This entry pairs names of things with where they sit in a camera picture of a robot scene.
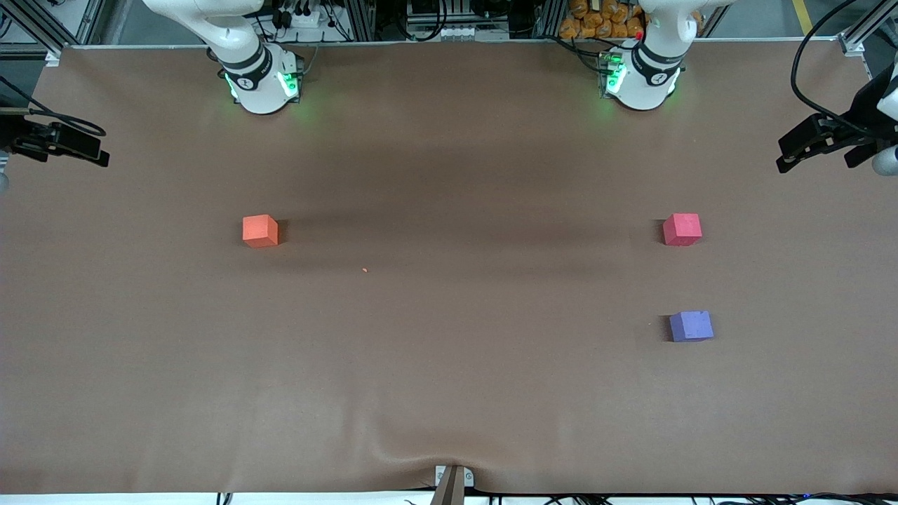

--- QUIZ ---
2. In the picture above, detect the orange foam block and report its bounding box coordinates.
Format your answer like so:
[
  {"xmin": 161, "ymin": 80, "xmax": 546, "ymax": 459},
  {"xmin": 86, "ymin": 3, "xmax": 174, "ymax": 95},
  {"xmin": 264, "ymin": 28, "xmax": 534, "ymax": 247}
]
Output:
[{"xmin": 243, "ymin": 214, "xmax": 280, "ymax": 249}]

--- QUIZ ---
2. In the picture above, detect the red foam block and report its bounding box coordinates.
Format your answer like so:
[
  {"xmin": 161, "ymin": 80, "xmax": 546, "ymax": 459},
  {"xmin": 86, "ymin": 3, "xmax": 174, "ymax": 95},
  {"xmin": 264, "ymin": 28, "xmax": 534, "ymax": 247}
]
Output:
[{"xmin": 662, "ymin": 213, "xmax": 703, "ymax": 247}]

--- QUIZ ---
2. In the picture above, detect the purple foam block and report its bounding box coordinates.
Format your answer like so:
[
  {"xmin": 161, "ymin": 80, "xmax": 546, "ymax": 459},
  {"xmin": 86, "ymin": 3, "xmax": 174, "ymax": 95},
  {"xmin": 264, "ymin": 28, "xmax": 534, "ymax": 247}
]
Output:
[{"xmin": 669, "ymin": 311, "xmax": 715, "ymax": 343}]

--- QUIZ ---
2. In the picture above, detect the bag of orange balls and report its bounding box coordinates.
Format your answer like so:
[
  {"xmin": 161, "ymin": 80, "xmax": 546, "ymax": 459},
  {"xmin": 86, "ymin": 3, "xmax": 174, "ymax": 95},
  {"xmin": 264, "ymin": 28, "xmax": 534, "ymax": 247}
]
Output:
[{"xmin": 559, "ymin": 0, "xmax": 704, "ymax": 40}]

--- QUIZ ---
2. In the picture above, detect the white power strip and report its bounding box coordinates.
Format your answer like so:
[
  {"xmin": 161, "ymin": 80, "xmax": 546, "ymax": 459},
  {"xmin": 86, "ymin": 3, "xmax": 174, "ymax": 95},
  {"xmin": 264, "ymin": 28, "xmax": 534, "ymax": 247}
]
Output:
[{"xmin": 276, "ymin": 6, "xmax": 325, "ymax": 30}]

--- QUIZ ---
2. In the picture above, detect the brown table mat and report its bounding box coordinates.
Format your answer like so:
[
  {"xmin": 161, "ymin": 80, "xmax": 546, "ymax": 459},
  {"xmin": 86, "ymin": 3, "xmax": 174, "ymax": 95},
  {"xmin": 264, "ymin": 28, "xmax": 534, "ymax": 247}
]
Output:
[{"xmin": 0, "ymin": 41, "xmax": 898, "ymax": 496}]

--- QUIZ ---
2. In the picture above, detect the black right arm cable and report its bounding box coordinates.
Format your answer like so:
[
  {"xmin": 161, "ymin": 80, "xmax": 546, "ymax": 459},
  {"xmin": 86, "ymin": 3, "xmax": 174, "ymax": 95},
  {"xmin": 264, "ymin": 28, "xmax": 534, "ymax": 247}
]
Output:
[{"xmin": 0, "ymin": 76, "xmax": 107, "ymax": 138}]

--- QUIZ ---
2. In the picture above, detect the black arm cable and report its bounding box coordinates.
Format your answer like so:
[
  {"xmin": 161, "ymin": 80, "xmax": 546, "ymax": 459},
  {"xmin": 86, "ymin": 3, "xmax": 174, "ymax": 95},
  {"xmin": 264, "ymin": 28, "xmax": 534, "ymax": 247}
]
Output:
[
  {"xmin": 0, "ymin": 76, "xmax": 107, "ymax": 138},
  {"xmin": 790, "ymin": 0, "xmax": 862, "ymax": 134}
]

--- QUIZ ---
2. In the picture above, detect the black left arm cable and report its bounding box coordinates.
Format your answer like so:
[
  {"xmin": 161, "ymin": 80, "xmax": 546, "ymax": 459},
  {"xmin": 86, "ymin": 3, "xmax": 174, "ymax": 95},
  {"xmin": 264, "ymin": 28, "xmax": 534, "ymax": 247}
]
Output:
[{"xmin": 790, "ymin": 0, "xmax": 862, "ymax": 134}]

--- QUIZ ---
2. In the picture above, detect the aluminium frame strut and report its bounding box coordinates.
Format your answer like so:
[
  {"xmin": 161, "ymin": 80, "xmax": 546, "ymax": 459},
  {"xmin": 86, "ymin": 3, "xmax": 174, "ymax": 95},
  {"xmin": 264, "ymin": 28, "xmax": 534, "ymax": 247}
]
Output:
[
  {"xmin": 7, "ymin": 0, "xmax": 106, "ymax": 58},
  {"xmin": 838, "ymin": 0, "xmax": 898, "ymax": 58}
]

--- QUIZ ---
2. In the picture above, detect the metal clamp bracket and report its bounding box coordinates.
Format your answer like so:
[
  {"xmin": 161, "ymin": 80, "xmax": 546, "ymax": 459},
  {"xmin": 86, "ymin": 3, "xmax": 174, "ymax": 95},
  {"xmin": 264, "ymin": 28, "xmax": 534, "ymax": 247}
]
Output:
[{"xmin": 434, "ymin": 465, "xmax": 475, "ymax": 489}]

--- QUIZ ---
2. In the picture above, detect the brown camera post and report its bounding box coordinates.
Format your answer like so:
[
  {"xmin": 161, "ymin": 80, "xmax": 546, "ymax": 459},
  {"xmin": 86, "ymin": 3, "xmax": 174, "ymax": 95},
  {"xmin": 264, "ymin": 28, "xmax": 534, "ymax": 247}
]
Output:
[{"xmin": 429, "ymin": 466, "xmax": 466, "ymax": 505}]

